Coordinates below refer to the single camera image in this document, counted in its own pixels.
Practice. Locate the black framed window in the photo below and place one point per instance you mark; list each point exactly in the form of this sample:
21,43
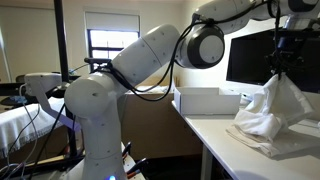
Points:
106,41

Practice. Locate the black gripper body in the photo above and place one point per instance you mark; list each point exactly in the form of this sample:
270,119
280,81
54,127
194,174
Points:
283,59

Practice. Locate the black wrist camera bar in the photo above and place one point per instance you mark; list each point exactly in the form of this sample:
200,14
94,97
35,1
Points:
300,35

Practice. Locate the black vertical pole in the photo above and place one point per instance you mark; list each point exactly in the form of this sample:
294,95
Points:
60,33

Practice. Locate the small blue item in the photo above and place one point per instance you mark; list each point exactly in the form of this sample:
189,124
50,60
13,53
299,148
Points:
18,100

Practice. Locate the black camera on pole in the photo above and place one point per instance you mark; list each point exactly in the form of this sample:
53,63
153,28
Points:
95,61

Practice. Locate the white desk leg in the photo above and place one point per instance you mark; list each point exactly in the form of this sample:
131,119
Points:
206,163

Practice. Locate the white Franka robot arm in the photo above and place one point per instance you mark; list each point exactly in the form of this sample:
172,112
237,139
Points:
100,110

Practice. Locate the black wide monitor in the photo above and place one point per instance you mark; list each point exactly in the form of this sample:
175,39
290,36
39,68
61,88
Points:
248,56

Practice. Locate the brown cardboard box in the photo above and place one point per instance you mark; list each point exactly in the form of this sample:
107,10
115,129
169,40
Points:
156,130

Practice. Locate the white articulated device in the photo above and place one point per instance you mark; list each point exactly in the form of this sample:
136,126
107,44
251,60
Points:
41,83

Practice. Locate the white roller blind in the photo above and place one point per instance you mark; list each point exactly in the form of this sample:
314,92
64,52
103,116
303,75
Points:
111,21

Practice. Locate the white lace tablecloth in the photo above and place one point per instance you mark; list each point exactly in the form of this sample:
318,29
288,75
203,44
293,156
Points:
16,123

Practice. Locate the flat folded white cloth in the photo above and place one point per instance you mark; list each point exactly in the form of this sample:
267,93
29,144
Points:
293,141

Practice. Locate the white cardboard box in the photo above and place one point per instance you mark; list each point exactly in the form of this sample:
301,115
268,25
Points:
208,101

